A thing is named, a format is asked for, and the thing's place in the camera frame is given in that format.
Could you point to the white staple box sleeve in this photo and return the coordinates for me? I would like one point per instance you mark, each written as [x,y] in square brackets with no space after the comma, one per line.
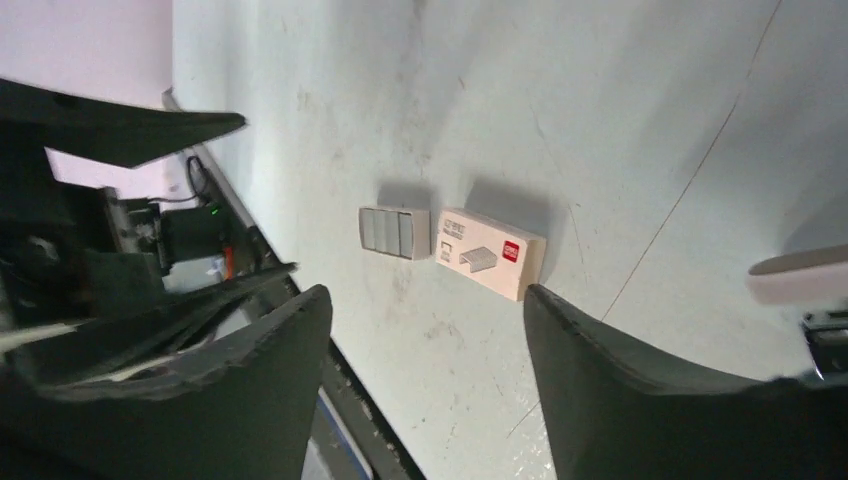
[498,256]

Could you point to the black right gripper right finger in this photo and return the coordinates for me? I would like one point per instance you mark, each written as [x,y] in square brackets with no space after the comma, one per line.
[616,407]

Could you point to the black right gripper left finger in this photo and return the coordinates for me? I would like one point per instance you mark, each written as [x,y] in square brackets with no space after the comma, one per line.
[238,408]

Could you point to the staple tray with staples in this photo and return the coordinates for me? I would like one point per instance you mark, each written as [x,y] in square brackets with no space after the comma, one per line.
[394,231]

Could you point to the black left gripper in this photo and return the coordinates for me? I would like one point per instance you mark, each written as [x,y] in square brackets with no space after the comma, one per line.
[71,252]

